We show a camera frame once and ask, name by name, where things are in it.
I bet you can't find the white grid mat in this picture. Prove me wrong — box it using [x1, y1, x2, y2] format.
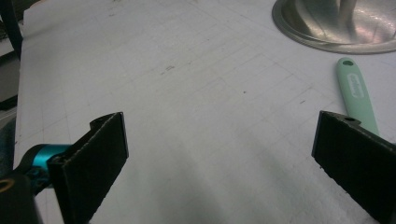
[13, 0, 396, 224]

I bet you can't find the metal utensil stand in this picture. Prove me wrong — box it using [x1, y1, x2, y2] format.
[271, 0, 396, 55]

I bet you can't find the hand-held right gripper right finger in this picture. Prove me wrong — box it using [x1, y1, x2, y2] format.
[311, 110, 396, 224]

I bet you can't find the mint handled spatula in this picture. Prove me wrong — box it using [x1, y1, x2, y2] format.
[335, 56, 381, 136]

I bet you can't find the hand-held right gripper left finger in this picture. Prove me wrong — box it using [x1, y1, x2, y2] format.
[46, 111, 130, 224]

